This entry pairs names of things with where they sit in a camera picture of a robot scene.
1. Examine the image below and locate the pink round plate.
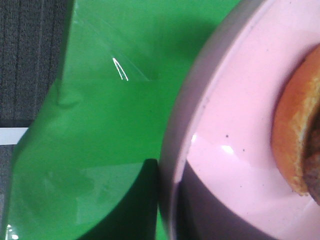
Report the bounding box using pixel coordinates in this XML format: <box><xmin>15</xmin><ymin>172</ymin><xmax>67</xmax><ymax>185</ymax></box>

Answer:
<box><xmin>159</xmin><ymin>0</ymin><xmax>320</xmax><ymax>240</ymax></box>

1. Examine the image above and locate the clear tape patch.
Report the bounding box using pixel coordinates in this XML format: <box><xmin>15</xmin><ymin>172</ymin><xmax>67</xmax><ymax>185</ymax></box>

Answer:
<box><xmin>76</xmin><ymin>16</ymin><xmax>156</xmax><ymax>82</ymax></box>

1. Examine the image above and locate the green table cover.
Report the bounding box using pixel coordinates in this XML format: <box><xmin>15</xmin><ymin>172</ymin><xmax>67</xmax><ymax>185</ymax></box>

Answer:
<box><xmin>0</xmin><ymin>0</ymin><xmax>237</xmax><ymax>240</ymax></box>

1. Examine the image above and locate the burger with lettuce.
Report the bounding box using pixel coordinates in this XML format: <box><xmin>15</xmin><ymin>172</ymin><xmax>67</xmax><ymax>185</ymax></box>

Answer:
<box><xmin>271</xmin><ymin>46</ymin><xmax>320</xmax><ymax>203</ymax></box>

